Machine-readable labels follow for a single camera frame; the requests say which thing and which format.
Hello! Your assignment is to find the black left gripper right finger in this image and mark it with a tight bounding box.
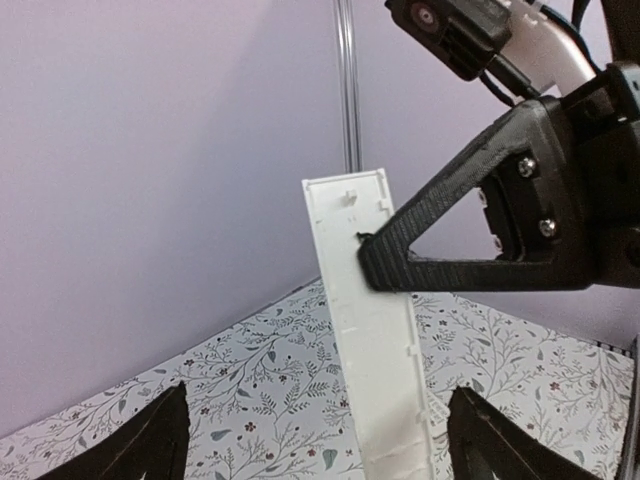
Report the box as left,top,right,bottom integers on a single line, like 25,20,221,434
447,387,593,480

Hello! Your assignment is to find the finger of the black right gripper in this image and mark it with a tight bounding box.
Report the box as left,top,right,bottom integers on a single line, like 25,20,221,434
357,97,595,292

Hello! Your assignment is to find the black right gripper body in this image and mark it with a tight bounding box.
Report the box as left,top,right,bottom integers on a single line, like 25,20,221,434
489,62,640,289

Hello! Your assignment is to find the floral patterned table mat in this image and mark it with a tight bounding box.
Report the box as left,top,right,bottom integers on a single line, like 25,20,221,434
1,282,634,479

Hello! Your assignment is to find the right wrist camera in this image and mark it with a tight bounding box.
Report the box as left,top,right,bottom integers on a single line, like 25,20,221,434
385,1,599,107

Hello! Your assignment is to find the white battery cover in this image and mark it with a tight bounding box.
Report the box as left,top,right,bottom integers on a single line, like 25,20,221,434
302,170,435,479

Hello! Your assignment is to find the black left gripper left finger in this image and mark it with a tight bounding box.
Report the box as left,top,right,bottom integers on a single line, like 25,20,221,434
40,382,190,480

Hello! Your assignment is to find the right aluminium corner post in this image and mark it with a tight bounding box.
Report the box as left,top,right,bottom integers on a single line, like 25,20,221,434
333,0,363,173

